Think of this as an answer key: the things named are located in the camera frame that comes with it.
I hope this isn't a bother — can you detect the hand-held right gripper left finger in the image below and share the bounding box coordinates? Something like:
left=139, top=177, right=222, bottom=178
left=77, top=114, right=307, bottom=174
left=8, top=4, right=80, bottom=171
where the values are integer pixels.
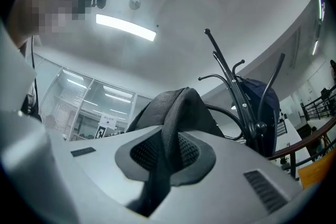
left=65, top=125, right=162, bottom=209

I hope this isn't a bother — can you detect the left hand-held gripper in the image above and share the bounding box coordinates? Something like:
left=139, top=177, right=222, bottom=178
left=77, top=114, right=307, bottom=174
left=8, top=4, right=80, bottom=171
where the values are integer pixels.
left=94, top=124, right=108, bottom=139

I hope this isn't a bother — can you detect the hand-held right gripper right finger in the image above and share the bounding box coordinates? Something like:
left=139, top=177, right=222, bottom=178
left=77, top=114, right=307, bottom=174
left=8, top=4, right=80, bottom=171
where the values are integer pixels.
left=151, top=130, right=302, bottom=224

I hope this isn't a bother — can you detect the black metal coat rack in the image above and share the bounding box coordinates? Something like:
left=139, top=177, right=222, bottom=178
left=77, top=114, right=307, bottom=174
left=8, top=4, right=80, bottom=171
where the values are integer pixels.
left=198, top=28, right=287, bottom=158

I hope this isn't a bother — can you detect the black backpack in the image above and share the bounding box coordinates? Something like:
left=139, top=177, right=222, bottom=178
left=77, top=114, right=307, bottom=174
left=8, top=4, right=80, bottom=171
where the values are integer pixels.
left=125, top=86, right=226, bottom=218

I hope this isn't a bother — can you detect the white paper notice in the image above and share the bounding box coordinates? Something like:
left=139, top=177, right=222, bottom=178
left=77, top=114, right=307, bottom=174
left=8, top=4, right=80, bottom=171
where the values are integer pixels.
left=99, top=113, right=117, bottom=129

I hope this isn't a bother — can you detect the dark wooden handrail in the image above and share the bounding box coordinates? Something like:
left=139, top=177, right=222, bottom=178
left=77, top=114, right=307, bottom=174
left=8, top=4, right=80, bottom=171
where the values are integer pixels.
left=267, top=116, right=336, bottom=182

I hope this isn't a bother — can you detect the person's dark shirt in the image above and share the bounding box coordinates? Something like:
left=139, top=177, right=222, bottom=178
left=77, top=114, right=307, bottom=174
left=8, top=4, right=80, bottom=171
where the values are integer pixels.
left=19, top=41, right=43, bottom=123

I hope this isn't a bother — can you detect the wooden top white table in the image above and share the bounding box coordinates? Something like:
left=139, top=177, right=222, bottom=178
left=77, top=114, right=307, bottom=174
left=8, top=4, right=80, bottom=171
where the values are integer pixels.
left=298, top=149, right=336, bottom=189

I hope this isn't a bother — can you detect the dark blue cap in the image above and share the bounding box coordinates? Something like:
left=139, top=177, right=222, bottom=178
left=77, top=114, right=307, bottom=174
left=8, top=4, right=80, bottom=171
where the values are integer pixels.
left=237, top=77, right=281, bottom=158

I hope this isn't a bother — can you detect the black metal balcony railing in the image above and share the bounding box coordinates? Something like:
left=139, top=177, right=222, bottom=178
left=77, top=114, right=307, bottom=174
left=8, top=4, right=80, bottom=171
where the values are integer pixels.
left=301, top=85, right=336, bottom=121

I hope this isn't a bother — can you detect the person's head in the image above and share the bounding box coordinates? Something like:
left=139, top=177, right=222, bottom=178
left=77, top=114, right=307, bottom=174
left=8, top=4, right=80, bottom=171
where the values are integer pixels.
left=7, top=0, right=94, bottom=49

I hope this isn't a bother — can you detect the glass partition wall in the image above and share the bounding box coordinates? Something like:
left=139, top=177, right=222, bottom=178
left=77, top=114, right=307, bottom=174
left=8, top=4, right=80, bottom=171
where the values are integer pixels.
left=38, top=60, right=153, bottom=142

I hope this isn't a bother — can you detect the black headset cable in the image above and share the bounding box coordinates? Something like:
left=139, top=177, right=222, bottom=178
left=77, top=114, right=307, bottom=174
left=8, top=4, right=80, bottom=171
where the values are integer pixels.
left=30, top=35, right=39, bottom=113

